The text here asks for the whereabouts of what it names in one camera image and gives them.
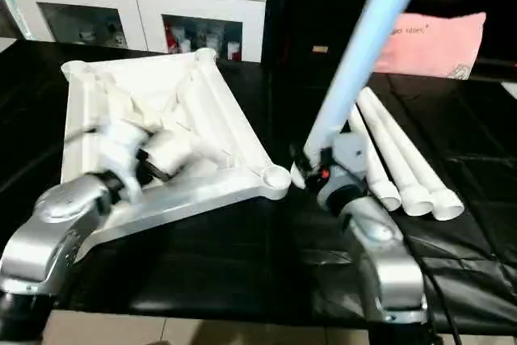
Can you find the small yellow label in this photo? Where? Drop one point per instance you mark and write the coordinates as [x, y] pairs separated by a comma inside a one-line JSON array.
[[320, 49]]

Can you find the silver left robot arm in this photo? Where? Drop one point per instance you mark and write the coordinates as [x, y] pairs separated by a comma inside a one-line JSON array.
[[48, 232]]

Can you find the red and white carton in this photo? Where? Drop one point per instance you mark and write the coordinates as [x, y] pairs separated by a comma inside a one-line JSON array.
[[170, 37]]

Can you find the pink pillow with print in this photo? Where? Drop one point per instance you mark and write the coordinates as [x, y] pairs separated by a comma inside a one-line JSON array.
[[436, 46]]

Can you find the white plastic table leg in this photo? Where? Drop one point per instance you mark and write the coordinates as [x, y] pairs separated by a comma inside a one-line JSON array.
[[400, 159], [363, 58], [379, 175], [428, 167]]

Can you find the black work mat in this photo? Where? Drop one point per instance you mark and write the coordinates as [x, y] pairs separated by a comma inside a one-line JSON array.
[[242, 272]]

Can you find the white plastic table top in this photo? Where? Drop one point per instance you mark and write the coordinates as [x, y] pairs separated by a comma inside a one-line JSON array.
[[226, 127]]

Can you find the white jar with red base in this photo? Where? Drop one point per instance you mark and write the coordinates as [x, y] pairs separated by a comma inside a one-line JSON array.
[[233, 51]]

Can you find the white flat board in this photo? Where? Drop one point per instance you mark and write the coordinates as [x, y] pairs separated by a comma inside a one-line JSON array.
[[511, 90]]

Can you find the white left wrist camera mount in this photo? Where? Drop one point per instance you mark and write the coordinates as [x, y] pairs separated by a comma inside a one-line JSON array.
[[121, 151]]

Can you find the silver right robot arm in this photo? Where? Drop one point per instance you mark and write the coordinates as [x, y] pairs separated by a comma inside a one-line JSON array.
[[383, 260]]

